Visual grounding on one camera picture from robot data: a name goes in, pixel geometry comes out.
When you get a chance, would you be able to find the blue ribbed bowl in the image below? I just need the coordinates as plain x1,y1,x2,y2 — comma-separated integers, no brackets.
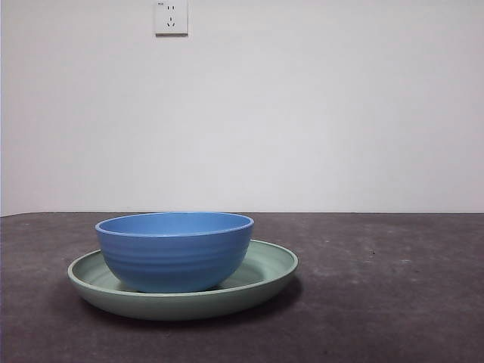
94,210,255,294

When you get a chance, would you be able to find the white wall socket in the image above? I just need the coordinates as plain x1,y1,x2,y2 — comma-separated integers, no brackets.
154,1,189,38

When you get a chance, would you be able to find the green round plate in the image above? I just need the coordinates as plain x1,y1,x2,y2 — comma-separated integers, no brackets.
67,238,299,322

